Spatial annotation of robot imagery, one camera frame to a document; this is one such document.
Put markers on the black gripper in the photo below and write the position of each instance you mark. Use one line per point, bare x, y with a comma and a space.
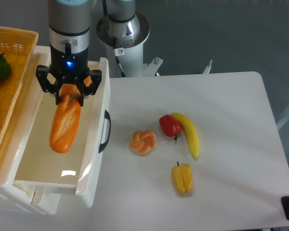
68, 68

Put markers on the long orange bread loaf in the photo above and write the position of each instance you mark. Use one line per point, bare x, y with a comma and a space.
66, 119

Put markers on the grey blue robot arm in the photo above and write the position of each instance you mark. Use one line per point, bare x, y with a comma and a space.
69, 21

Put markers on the open upper white drawer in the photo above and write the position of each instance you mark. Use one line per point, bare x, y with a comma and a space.
75, 172

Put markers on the round knotted bread roll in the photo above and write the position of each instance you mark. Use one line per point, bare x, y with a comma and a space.
142, 142

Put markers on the white plastic drawer cabinet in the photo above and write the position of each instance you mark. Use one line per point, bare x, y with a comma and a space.
15, 196

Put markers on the orange woven basket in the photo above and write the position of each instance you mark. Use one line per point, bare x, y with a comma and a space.
17, 46

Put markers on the red bell pepper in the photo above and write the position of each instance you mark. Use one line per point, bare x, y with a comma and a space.
170, 126

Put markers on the yellow banana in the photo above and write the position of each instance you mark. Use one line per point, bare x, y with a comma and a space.
190, 133

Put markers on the yellow bell pepper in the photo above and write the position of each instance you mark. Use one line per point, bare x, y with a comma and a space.
182, 178

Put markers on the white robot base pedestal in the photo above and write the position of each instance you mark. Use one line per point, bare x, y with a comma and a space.
124, 45

